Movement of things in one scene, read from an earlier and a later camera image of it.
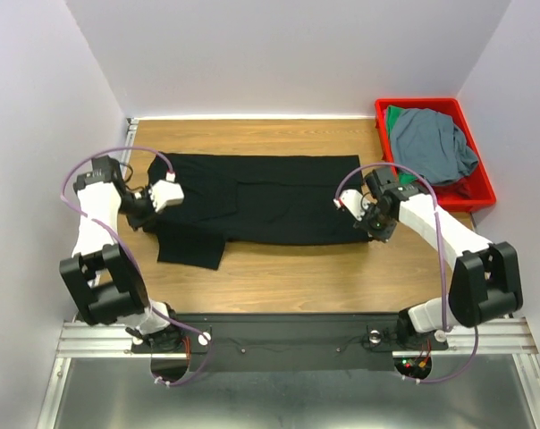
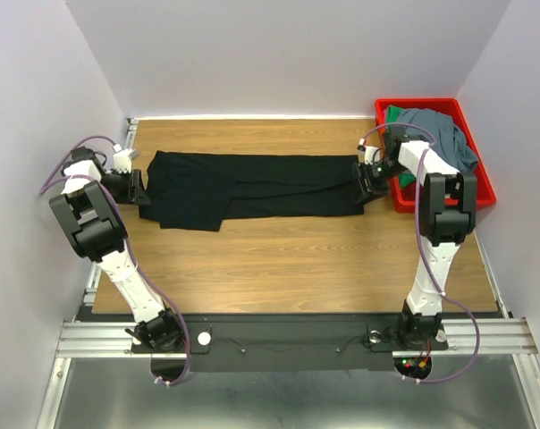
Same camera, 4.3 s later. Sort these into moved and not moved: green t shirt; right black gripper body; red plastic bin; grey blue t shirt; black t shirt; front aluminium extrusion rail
Moved: black t shirt; right black gripper body
Not moved: front aluminium extrusion rail; green t shirt; red plastic bin; grey blue t shirt
